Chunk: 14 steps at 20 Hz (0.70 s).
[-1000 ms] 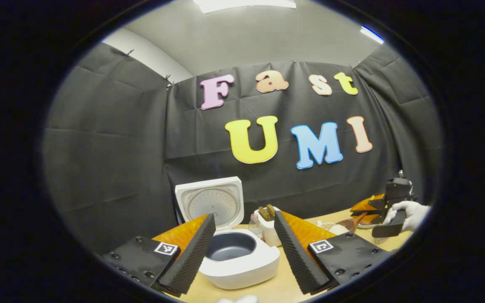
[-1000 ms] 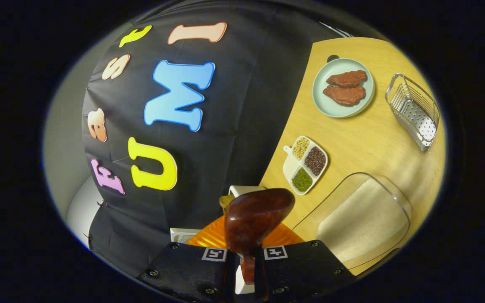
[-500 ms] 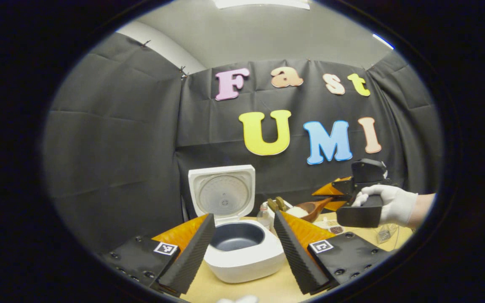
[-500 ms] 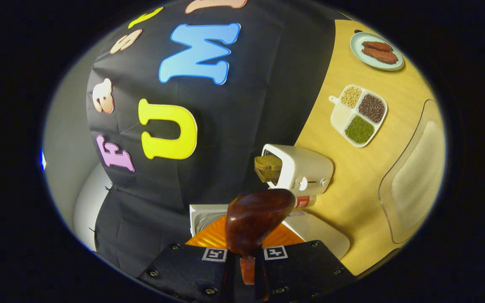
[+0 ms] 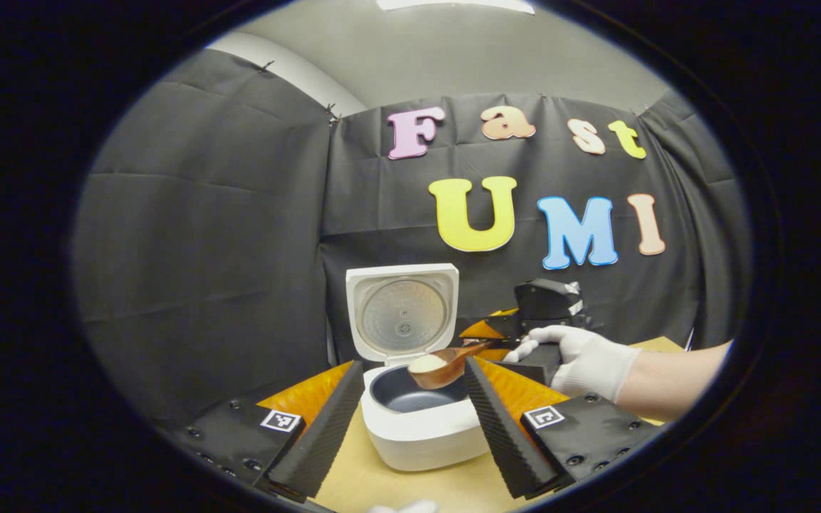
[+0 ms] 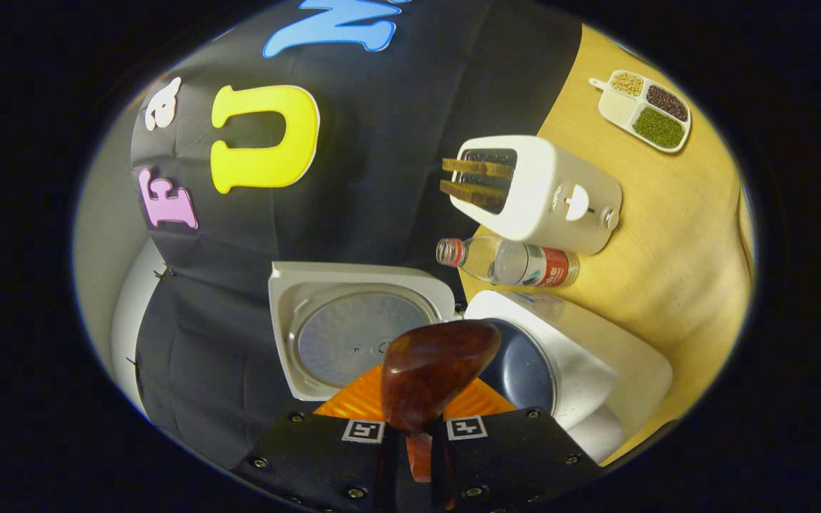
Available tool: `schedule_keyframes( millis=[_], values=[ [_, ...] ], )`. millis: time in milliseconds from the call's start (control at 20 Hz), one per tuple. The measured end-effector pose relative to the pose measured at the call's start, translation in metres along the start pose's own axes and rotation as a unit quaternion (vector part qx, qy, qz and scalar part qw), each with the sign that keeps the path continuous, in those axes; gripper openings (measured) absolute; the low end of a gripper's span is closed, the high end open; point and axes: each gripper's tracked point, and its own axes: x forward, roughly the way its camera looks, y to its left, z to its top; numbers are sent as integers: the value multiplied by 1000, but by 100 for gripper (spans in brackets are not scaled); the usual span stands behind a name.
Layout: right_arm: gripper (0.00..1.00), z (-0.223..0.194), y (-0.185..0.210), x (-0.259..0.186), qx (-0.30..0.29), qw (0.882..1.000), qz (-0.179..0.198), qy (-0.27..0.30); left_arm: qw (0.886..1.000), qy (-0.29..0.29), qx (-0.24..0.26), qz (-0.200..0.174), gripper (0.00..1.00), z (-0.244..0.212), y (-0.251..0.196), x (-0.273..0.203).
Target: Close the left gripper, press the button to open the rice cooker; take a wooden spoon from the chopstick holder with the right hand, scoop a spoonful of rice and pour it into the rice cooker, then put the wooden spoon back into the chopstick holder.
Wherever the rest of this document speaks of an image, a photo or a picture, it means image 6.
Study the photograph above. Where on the black backdrop cloth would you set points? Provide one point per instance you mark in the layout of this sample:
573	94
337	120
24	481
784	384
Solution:
382	142

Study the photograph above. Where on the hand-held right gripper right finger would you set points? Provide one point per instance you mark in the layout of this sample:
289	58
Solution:
517	456

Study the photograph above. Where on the brown wooden spoon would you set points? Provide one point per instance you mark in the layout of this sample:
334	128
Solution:
432	370

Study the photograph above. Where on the white divided bean dish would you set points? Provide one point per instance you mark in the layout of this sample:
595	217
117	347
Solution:
642	110

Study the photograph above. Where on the brown toast slice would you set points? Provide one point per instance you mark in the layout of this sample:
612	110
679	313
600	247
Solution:
471	194
478	169

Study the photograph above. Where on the white toaster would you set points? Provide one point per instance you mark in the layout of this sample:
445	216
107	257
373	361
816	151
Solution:
553	192

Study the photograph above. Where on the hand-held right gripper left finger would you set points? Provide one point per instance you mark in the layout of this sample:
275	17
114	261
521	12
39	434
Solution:
311	456

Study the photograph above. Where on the clear plastic water bottle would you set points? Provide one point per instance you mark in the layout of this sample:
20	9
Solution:
510	262

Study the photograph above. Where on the white rice cooker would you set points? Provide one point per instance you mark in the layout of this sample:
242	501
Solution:
596	370

